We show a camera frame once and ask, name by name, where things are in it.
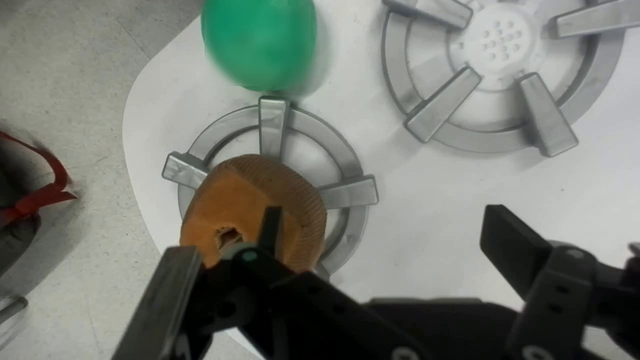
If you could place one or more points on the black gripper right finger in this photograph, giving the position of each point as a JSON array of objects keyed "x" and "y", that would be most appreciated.
[{"x": 561, "y": 293}]

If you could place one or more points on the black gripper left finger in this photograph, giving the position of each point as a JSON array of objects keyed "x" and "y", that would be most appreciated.
[{"x": 266, "y": 307}]

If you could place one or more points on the brown round wooden object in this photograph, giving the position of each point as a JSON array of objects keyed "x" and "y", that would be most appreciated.
[{"x": 257, "y": 201}]

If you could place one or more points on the small grey toy burner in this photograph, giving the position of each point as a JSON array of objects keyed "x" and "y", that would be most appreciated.
[{"x": 273, "y": 127}]

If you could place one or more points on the large grey toy burner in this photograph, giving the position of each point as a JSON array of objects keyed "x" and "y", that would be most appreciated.
[{"x": 492, "y": 72}]

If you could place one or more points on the green ball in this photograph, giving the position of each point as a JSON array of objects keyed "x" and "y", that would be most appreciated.
[{"x": 261, "y": 40}]

